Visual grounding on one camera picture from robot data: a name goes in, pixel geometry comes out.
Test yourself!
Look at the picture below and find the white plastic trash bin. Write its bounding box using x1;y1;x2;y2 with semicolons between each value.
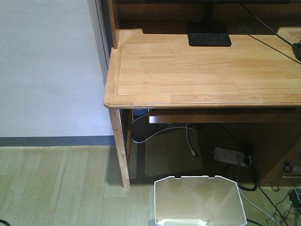
154;176;247;226

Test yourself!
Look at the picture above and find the light wooden desk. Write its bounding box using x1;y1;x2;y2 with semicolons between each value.
103;0;301;188

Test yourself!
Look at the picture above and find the white power strip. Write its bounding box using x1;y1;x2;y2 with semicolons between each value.
214;147;252;167

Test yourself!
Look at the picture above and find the black monitor stand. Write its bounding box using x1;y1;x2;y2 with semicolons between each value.
186;0;231;47

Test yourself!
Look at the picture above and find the wooden drawer cabinet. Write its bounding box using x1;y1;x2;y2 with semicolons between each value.
259;141;301;187

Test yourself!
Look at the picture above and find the black adapter on floor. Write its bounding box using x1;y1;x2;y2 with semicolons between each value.
289;188;301;208

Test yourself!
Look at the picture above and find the white cable under desk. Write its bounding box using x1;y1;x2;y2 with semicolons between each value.
130;114;215;158

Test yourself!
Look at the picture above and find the black cable on desk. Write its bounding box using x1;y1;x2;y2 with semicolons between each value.
239;2;301;64

